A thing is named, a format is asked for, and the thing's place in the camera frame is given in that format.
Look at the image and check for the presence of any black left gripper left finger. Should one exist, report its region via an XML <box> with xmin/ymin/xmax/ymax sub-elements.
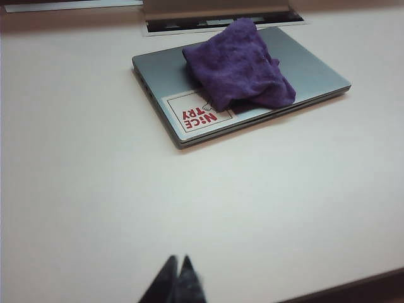
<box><xmin>138</xmin><ymin>254</ymin><xmax>179</xmax><ymax>303</ymax></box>

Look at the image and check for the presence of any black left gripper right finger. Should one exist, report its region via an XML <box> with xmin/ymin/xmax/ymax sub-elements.
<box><xmin>173</xmin><ymin>254</ymin><xmax>206</xmax><ymax>303</ymax></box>

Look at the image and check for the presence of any purple microfibre rag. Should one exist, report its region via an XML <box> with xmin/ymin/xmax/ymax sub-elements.
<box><xmin>182</xmin><ymin>17</ymin><xmax>297</xmax><ymax>112</ymax></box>

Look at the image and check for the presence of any silver closed laptop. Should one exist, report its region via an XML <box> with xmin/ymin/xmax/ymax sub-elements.
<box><xmin>131</xmin><ymin>25</ymin><xmax>353</xmax><ymax>150</ymax></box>

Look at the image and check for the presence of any white sticker with red letters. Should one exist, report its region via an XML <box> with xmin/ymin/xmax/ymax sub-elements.
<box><xmin>162</xmin><ymin>90</ymin><xmax>234</xmax><ymax>141</ymax></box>

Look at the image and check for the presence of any desk cable slot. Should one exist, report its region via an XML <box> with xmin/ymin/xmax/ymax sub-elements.
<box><xmin>144</xmin><ymin>11</ymin><xmax>309</xmax><ymax>37</ymax></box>

